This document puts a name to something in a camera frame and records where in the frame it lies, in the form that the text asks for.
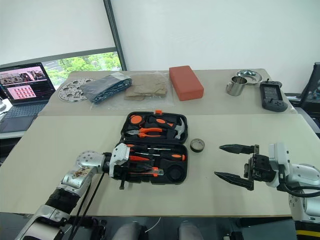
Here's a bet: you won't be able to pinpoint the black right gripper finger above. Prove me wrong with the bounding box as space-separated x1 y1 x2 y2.
218 143 256 155
213 171 255 192

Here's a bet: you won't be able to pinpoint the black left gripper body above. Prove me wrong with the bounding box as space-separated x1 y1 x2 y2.
109 161 131 191

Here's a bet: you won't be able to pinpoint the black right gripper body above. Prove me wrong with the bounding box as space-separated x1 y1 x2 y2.
242 144 274 188

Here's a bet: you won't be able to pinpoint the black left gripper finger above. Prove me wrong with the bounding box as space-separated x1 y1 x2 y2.
128 161 155 173
127 148 151 156

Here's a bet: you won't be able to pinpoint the orange black utility knife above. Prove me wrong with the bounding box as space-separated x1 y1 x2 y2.
128 166 165 178

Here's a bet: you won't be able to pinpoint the thick orange black screwdriver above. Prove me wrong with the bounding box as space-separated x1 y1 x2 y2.
139 152 187 163

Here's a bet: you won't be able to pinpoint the black plastic tool case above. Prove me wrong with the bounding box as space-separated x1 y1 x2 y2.
119 110 189 186

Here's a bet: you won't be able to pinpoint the slim orange black screwdriver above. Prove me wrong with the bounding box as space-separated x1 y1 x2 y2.
126 143 172 152

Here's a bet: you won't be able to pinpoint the orange black tape measure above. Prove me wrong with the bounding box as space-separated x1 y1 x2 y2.
129 114 144 125

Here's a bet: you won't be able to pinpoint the black tape roll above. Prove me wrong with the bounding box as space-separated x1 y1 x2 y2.
189 138 206 153

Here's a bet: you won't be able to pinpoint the grey rounded robot knee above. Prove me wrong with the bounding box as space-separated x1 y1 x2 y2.
111 220 144 240
178 220 205 240

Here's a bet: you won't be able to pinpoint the stainless steel cup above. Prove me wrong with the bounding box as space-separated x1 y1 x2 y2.
225 75 249 97

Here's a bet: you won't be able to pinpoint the black handheld controller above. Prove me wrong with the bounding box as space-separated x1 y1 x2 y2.
259 78 289 113

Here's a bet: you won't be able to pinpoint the beige folded cloth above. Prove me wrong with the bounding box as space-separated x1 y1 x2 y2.
123 74 168 101

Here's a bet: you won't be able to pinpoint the dark grey folded cloth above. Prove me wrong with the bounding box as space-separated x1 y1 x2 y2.
79 72 133 104

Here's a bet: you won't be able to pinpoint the stainless steel bowl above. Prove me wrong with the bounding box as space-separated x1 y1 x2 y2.
235 69 264 86

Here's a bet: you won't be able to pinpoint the red orange brick block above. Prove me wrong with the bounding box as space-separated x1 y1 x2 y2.
168 65 205 102

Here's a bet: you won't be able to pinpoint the black office chair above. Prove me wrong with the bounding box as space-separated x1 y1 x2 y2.
284 62 320 132

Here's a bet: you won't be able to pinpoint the perforated round metal plate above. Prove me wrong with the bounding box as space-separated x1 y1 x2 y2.
58 77 97 103

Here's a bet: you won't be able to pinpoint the open laptop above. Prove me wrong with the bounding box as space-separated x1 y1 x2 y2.
0 62 57 134

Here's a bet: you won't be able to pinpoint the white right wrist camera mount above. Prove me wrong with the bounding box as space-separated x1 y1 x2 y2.
264 142 292 189

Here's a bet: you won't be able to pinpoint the orange handled pliers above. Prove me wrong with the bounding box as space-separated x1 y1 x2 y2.
125 127 164 139

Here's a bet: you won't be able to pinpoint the hammer with orange black handle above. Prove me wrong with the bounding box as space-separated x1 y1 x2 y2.
145 116 187 141

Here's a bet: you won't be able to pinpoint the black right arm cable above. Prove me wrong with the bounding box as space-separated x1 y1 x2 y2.
276 171 320 199

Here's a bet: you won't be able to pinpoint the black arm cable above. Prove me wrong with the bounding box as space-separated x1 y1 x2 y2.
276 171 320 199
71 171 106 240

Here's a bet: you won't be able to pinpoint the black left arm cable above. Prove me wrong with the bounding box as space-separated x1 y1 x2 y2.
71 171 106 240

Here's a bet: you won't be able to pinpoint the thin white cable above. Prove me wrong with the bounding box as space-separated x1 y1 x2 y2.
145 216 163 233

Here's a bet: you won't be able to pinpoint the dark window frame post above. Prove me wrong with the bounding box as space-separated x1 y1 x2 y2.
103 0 129 72

